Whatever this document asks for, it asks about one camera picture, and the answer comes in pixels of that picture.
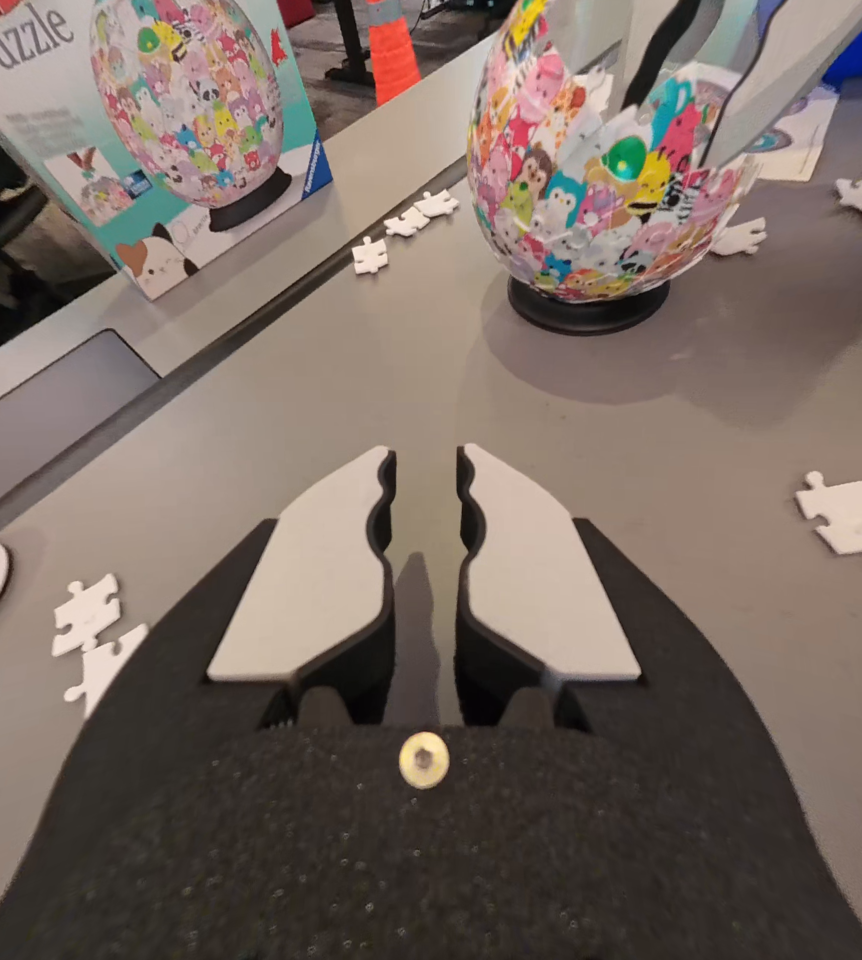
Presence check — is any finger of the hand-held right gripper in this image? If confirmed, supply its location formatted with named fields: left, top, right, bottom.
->
left=574, top=0, right=702, bottom=114
left=701, top=0, right=862, bottom=169

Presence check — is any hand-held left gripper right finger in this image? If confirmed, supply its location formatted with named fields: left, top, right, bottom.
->
left=454, top=443, right=645, bottom=687

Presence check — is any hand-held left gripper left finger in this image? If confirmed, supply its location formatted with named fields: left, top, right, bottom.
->
left=209, top=446, right=399, bottom=684

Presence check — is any colourful puzzle ball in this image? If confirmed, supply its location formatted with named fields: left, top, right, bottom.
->
left=466, top=0, right=762, bottom=304

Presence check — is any black ball stand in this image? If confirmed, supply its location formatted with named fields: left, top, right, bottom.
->
left=509, top=273, right=672, bottom=336

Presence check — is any puzzle instruction leaflet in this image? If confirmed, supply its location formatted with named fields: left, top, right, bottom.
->
left=746, top=83, right=840, bottom=184

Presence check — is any teal puzzle box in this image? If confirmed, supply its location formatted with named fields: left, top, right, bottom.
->
left=0, top=0, right=334, bottom=301

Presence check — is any orange plastic object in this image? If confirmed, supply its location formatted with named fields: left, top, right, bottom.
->
left=367, top=0, right=421, bottom=106

